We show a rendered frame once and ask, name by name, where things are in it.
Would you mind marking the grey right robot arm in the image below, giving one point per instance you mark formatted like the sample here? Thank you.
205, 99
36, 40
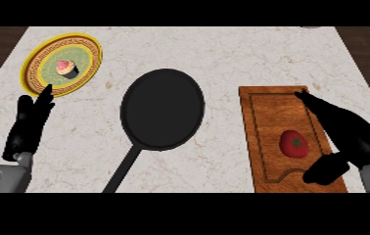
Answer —
365, 179

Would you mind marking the black frying pan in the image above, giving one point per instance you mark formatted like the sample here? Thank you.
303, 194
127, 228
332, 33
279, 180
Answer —
161, 111

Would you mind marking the yellow green patterned plate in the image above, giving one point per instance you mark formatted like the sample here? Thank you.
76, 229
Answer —
48, 62

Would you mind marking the pink frosted cupcake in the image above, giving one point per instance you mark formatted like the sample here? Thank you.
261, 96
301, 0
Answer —
67, 68

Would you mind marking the red tomato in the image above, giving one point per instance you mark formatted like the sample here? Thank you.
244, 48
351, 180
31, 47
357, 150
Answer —
294, 143

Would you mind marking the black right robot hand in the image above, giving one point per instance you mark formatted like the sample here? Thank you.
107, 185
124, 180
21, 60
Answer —
344, 128

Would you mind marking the brown wooden cutting board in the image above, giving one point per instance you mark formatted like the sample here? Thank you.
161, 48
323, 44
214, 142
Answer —
275, 121

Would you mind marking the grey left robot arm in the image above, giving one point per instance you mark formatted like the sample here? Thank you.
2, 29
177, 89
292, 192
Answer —
15, 175

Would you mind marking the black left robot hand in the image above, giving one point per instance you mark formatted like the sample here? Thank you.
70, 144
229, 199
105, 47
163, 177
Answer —
27, 124

